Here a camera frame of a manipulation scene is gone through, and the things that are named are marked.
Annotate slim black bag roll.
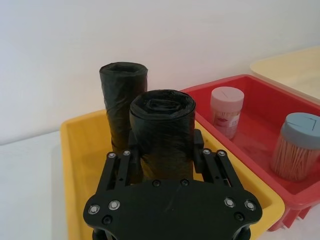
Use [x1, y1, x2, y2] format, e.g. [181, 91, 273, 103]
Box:
[99, 61, 149, 152]

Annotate yellow plastic bin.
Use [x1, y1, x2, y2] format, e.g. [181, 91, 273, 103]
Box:
[59, 109, 286, 240]

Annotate red plastic bin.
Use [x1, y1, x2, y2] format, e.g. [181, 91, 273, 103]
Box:
[179, 74, 320, 230]

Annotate grey-lidded toothpick jar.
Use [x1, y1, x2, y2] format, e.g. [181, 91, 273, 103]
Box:
[269, 112, 320, 181]

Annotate thick black bag roll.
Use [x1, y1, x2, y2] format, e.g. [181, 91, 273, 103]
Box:
[129, 89, 197, 182]

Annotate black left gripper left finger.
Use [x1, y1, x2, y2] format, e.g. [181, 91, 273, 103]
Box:
[94, 129, 143, 197]

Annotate cream plastic bin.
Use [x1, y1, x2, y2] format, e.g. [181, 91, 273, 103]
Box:
[249, 45, 320, 106]

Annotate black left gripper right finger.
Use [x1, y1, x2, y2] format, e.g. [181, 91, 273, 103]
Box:
[192, 128, 245, 192]

